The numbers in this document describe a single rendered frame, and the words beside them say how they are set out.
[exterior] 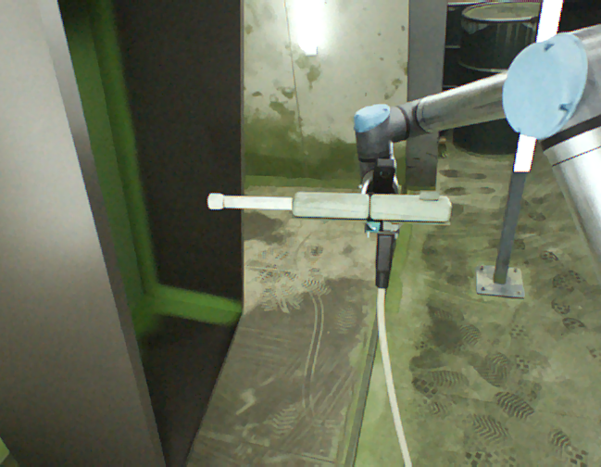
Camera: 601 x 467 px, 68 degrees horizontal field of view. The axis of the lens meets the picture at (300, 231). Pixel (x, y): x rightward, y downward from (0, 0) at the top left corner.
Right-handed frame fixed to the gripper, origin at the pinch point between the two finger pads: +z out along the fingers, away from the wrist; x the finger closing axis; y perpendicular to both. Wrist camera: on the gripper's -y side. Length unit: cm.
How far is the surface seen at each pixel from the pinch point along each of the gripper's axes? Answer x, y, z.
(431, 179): -43, 61, -182
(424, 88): -32, 6, -176
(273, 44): 53, -15, -188
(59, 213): 40, -19, 39
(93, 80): 67, -23, -20
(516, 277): -73, 77, -101
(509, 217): -60, 42, -93
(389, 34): -10, -21, -176
